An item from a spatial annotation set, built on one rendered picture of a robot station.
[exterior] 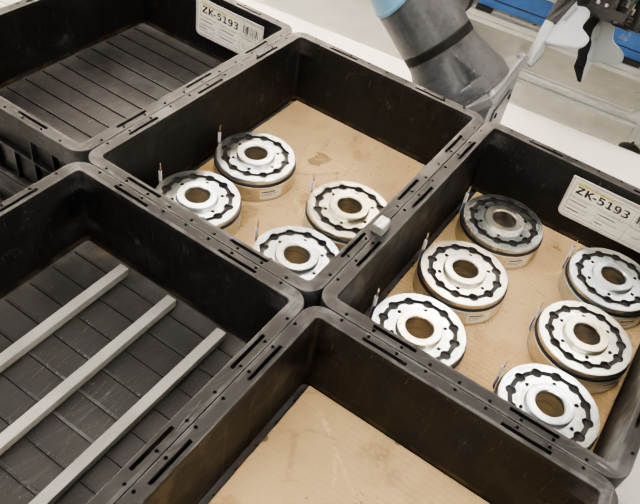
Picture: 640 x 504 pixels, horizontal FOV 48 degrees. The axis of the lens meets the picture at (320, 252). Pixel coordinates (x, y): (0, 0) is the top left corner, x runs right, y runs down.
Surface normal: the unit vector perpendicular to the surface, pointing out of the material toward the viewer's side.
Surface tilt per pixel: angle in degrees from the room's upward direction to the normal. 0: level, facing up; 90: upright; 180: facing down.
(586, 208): 90
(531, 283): 0
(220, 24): 90
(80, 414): 0
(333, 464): 0
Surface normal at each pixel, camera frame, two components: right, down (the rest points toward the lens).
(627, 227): -0.55, 0.54
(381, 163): 0.14, -0.70
